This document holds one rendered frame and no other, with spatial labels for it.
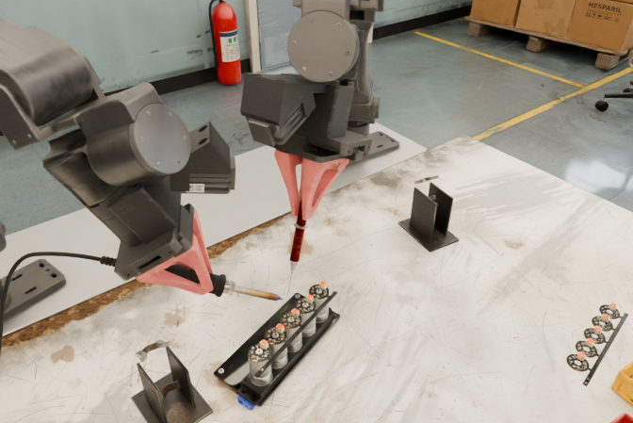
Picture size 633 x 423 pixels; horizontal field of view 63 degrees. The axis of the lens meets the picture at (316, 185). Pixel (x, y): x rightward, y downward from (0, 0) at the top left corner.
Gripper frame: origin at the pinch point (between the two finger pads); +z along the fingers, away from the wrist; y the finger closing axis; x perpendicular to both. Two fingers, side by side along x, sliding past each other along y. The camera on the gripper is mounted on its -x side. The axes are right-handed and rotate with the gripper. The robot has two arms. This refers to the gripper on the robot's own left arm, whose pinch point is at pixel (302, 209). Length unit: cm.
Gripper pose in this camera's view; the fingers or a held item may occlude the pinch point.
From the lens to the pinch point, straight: 56.8
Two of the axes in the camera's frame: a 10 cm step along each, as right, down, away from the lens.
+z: -1.8, 9.4, 2.8
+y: 8.4, 2.9, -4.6
